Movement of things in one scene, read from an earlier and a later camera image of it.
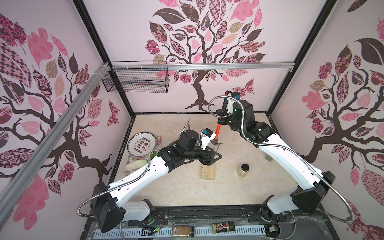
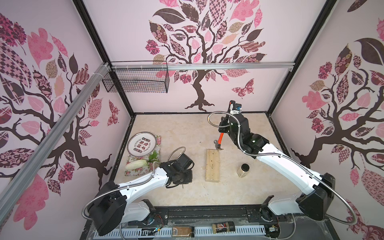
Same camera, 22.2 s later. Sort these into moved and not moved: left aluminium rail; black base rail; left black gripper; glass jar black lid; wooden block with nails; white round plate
Moved: wooden block with nails; left black gripper
Not moved: left aluminium rail; white round plate; black base rail; glass jar black lid
